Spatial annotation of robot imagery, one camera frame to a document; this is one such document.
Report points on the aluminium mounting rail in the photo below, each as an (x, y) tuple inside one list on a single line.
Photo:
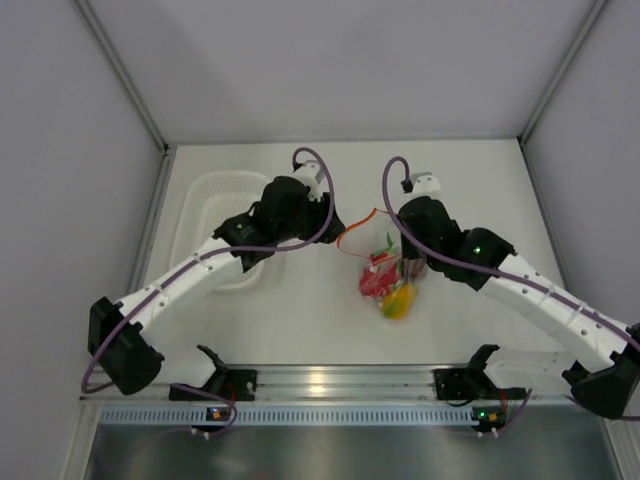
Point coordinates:
[(315, 383)]

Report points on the white perforated plastic basket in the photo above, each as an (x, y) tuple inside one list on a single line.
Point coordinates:
[(211, 199)]

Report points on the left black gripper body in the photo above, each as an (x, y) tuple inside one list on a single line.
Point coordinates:
[(311, 218)]

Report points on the clear zip top bag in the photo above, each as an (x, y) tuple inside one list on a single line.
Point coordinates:
[(362, 237)]

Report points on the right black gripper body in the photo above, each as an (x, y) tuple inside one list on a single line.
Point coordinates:
[(411, 250)]

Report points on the fake yellow mango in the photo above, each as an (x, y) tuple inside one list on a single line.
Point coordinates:
[(397, 304)]

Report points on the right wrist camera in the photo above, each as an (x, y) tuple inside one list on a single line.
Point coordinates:
[(422, 184)]

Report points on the fake red dragon fruit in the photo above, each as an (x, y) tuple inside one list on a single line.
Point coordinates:
[(382, 272)]

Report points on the white slotted cable duct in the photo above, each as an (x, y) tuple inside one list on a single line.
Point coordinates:
[(296, 415)]

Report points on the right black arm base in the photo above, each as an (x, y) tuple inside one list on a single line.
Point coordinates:
[(451, 385)]

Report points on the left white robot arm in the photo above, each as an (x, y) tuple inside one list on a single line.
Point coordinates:
[(124, 335)]

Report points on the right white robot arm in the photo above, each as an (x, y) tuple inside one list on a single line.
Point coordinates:
[(599, 363)]

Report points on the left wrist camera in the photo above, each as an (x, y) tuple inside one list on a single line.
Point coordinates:
[(311, 174)]

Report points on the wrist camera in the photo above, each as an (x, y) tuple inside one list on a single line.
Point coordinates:
[(422, 184), (311, 174)]

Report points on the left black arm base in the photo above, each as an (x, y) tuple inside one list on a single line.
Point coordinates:
[(235, 384)]

